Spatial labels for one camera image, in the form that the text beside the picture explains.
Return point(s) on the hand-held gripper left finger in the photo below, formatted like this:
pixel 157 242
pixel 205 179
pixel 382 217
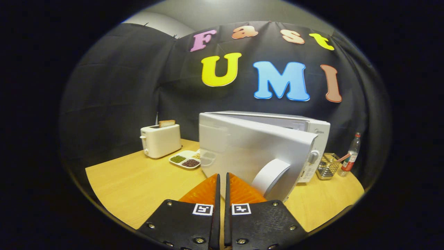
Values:
pixel 215 225

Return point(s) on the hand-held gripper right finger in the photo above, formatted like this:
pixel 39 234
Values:
pixel 228 225

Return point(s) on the white microwave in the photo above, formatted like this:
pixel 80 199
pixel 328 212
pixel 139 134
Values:
pixel 242 149

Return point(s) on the white divided bean dish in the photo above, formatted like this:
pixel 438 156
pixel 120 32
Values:
pixel 184 160

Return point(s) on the white toaster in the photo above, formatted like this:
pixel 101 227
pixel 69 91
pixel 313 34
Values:
pixel 163 140

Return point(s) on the toast slice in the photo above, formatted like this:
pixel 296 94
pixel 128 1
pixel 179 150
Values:
pixel 167 123

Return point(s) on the red checkered straw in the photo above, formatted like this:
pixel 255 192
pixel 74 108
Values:
pixel 343 158

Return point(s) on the clear plastic water bottle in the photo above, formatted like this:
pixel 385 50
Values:
pixel 349 159

